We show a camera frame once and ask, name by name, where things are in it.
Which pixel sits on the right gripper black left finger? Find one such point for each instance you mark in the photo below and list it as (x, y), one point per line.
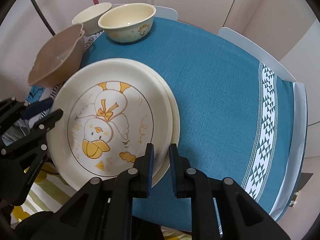
(102, 209)

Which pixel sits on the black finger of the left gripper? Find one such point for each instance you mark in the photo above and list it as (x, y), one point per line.
(37, 136)
(12, 110)

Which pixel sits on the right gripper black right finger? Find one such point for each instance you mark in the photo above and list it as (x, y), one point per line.
(220, 209)

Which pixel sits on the cream plate with duck drawing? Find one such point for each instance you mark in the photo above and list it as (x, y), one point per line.
(111, 111)

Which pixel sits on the yellow cartoon duck plate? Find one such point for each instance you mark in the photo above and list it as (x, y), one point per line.
(174, 117)

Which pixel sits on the cream cartoon bowl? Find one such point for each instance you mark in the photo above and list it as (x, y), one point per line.
(128, 23)

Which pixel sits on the beige flower-shaped bowl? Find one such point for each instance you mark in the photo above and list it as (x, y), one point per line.
(59, 58)

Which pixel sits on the blue patterned tablecloth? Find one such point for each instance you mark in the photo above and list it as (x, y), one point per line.
(236, 115)

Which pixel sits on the white ribbed bowl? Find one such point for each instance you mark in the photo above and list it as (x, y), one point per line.
(90, 16)

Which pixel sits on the dark metal pole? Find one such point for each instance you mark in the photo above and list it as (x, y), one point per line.
(42, 17)

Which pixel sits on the white chair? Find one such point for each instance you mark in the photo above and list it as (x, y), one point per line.
(257, 52)
(166, 13)

